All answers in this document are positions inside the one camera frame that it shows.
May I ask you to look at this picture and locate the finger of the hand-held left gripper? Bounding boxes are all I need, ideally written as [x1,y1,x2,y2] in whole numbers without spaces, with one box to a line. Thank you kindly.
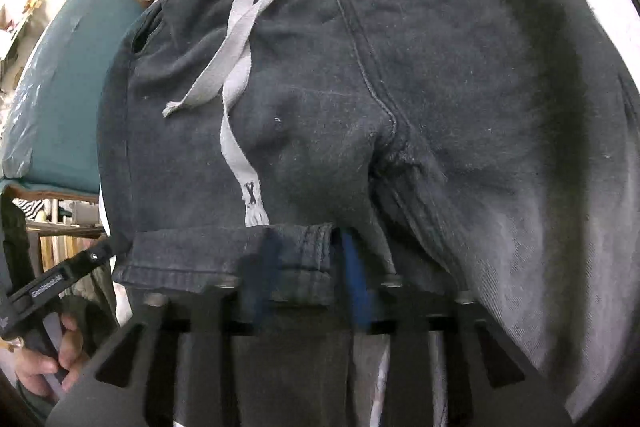
[75,234,135,280]

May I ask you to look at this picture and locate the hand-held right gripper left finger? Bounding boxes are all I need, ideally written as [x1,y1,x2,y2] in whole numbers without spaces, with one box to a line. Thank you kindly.
[45,232,286,427]

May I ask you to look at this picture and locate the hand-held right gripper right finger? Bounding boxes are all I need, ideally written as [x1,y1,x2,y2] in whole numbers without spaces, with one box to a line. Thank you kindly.
[340,229,576,427]

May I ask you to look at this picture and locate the dark grey pants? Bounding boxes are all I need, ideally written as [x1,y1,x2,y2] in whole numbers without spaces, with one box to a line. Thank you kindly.
[97,0,640,427]

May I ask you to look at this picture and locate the person's left forearm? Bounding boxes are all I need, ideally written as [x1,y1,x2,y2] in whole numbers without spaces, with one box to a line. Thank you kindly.
[15,379,58,413]

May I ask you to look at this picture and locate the person's left hand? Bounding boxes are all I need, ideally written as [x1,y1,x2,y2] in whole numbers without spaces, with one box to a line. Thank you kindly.
[15,314,91,403]

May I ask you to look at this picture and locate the wooden rack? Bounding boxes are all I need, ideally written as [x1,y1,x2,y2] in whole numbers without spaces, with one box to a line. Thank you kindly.
[25,199,108,270]

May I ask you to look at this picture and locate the teal mattress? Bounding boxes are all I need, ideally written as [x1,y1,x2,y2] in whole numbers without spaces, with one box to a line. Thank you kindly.
[0,0,166,202]

